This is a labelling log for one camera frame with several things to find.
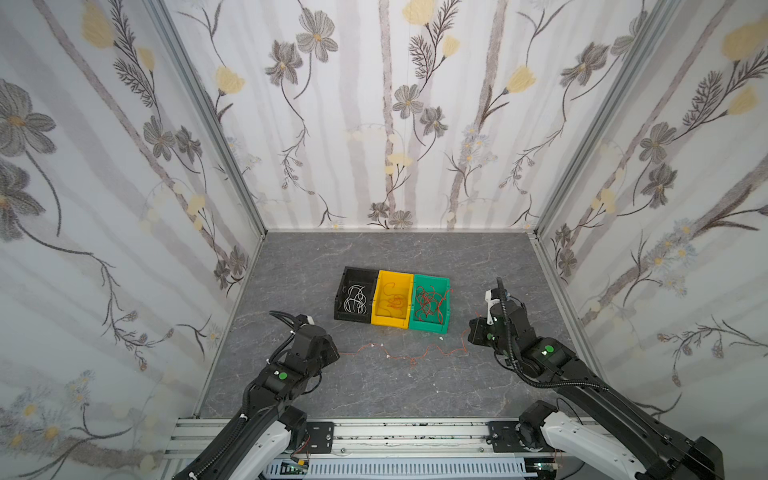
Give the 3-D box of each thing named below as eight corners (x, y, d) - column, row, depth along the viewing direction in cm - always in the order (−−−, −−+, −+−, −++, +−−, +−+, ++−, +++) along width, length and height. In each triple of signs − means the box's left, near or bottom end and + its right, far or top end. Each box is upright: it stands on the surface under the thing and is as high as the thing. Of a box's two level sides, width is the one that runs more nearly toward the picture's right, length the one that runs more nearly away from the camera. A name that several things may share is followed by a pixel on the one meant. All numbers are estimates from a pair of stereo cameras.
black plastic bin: (334, 321, 97) (331, 310, 91) (345, 279, 108) (342, 266, 102) (371, 325, 96) (371, 314, 90) (378, 282, 107) (378, 269, 101)
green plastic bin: (408, 331, 95) (410, 320, 89) (412, 286, 106) (414, 274, 100) (445, 335, 94) (449, 324, 88) (445, 290, 105) (449, 278, 99)
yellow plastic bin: (370, 327, 96) (369, 316, 90) (378, 282, 107) (378, 270, 101) (408, 331, 95) (409, 320, 89) (412, 286, 106) (413, 273, 101)
